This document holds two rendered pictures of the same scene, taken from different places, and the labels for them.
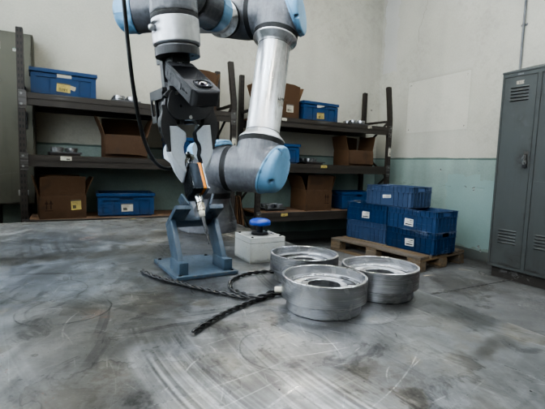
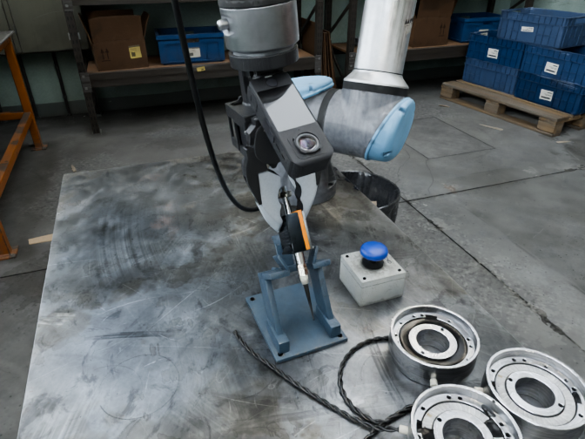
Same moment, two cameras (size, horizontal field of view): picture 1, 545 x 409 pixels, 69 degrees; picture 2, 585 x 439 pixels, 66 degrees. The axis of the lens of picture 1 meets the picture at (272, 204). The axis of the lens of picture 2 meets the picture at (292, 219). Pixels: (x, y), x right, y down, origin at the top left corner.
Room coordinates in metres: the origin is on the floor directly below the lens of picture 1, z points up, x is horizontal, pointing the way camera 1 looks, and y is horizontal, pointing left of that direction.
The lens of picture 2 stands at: (0.19, 0.06, 1.24)
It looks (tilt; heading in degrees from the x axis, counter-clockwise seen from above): 31 degrees down; 8
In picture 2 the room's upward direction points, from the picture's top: straight up
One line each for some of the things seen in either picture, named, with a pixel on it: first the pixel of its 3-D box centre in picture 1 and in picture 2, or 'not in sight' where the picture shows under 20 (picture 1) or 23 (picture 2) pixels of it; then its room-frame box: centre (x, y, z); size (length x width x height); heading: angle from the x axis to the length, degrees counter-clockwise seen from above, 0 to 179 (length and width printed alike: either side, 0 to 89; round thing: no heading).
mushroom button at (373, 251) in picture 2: (259, 231); (373, 260); (0.73, 0.02, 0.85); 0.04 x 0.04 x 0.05
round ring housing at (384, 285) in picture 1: (379, 278); (532, 397); (0.54, -0.15, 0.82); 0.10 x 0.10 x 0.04
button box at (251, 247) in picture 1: (258, 244); (369, 272); (0.74, 0.02, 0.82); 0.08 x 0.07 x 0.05; 28
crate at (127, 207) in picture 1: (125, 203); (190, 44); (3.89, 1.45, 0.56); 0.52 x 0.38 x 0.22; 115
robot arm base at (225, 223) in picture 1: (208, 210); (300, 167); (1.04, 0.17, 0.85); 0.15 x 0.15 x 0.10
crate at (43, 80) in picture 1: (62, 87); not in sight; (3.65, 1.91, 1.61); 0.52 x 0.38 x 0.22; 121
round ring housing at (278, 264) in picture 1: (303, 265); (431, 345); (0.61, -0.05, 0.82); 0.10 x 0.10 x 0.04
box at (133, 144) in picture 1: (122, 137); not in sight; (3.87, 1.46, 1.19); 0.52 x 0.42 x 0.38; 118
